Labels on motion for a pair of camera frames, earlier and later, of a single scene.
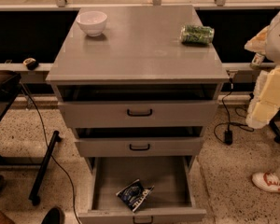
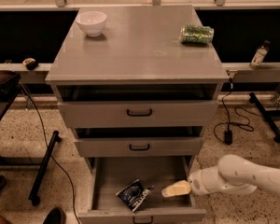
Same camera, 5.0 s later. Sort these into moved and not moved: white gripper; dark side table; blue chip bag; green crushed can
Moved: white gripper
Not moved: blue chip bag; green crushed can; dark side table
